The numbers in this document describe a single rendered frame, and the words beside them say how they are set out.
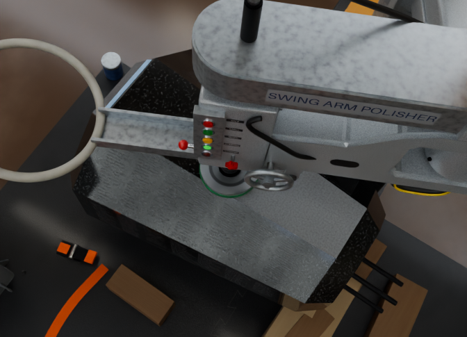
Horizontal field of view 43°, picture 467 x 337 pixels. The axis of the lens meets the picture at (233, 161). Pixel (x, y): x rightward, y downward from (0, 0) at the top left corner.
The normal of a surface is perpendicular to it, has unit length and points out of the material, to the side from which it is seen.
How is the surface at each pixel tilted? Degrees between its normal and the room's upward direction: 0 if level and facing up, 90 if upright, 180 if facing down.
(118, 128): 2
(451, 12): 0
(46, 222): 0
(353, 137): 40
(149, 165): 45
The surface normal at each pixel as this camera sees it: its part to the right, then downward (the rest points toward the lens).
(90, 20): 0.06, -0.37
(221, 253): -0.33, 0.29
